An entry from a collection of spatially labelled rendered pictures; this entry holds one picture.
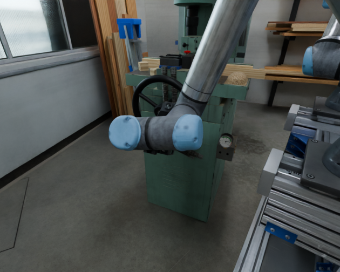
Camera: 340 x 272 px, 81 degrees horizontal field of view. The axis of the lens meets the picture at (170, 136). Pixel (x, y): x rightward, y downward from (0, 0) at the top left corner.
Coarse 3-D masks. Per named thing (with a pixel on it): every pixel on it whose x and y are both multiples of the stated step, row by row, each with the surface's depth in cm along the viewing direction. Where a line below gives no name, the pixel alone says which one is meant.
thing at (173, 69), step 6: (162, 66) 81; (162, 72) 82; (174, 72) 80; (174, 78) 81; (162, 84) 84; (162, 90) 85; (174, 90) 83; (162, 96) 87; (174, 96) 84; (174, 102) 85; (192, 150) 95; (192, 156) 97; (198, 156) 95
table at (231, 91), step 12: (132, 72) 104; (144, 72) 104; (132, 84) 104; (156, 84) 98; (216, 84) 86; (228, 84) 84; (168, 96) 87; (216, 96) 88; (228, 96) 86; (240, 96) 84
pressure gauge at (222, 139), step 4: (224, 136) 89; (228, 136) 88; (232, 136) 90; (220, 140) 91; (224, 140) 90; (228, 140) 89; (232, 140) 88; (220, 144) 91; (224, 144) 91; (228, 144) 90; (232, 144) 89
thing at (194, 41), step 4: (188, 36) 97; (192, 36) 97; (196, 36) 97; (200, 36) 99; (184, 40) 94; (188, 40) 94; (192, 40) 93; (196, 40) 94; (200, 40) 100; (188, 44) 94; (192, 44) 94; (196, 44) 96; (184, 48) 96; (188, 48) 95; (192, 48) 94; (196, 48) 95; (192, 52) 95
